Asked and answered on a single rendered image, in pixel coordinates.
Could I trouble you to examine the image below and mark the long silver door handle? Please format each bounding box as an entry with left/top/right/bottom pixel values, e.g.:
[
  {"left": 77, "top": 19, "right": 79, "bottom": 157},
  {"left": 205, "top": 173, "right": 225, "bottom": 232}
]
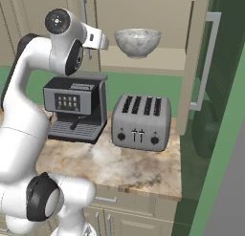
[{"left": 189, "top": 11, "right": 222, "bottom": 112}]

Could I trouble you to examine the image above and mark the grey marble bowl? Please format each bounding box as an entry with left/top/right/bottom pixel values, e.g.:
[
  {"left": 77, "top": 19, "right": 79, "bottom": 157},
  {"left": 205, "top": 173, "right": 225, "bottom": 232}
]
[{"left": 114, "top": 28, "right": 163, "bottom": 59}]

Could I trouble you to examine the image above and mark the beige open wall cabinet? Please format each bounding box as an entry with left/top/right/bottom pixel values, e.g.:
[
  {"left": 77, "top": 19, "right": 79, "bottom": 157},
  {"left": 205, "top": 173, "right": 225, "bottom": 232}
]
[{"left": 95, "top": 0, "right": 196, "bottom": 77}]

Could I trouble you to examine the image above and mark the silver four-slot toaster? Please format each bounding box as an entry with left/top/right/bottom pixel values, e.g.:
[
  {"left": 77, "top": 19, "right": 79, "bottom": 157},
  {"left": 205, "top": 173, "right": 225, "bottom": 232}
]
[{"left": 110, "top": 94, "right": 172, "bottom": 153}]

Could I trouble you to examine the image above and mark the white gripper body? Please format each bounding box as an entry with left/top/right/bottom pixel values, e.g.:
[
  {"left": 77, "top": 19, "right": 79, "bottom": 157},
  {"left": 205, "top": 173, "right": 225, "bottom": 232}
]
[{"left": 94, "top": 28, "right": 110, "bottom": 52}]

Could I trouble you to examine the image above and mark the beige wall cabinet run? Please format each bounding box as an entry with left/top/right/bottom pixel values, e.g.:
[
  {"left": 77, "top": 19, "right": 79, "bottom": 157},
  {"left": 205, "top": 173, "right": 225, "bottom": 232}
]
[{"left": 0, "top": 0, "right": 80, "bottom": 68}]

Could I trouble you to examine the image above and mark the silver drawer handle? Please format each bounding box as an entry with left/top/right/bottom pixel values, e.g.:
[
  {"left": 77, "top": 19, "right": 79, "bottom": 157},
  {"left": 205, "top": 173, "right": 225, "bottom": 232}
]
[{"left": 94, "top": 196, "right": 119, "bottom": 204}]

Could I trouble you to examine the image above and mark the grey black coffee machine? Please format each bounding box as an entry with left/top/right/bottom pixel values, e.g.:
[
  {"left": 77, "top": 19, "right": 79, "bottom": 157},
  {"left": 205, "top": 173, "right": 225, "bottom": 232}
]
[{"left": 42, "top": 71, "right": 109, "bottom": 145}]

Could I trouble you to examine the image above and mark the beige drawer front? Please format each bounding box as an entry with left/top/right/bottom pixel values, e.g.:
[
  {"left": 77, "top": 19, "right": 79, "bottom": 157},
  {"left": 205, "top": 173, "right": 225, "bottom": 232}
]
[{"left": 91, "top": 184, "right": 178, "bottom": 218}]

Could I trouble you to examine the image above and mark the silver base cabinet handle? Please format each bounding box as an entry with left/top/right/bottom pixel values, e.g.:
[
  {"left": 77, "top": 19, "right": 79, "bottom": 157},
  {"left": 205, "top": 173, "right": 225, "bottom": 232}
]
[
  {"left": 95, "top": 212, "right": 102, "bottom": 236},
  {"left": 106, "top": 213, "right": 113, "bottom": 236}
]

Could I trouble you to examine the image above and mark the beige base cabinet door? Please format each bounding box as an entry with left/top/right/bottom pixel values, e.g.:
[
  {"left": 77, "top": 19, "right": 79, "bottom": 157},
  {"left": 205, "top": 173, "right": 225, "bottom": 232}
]
[
  {"left": 104, "top": 208, "right": 175, "bottom": 236},
  {"left": 83, "top": 206, "right": 107, "bottom": 236}
]

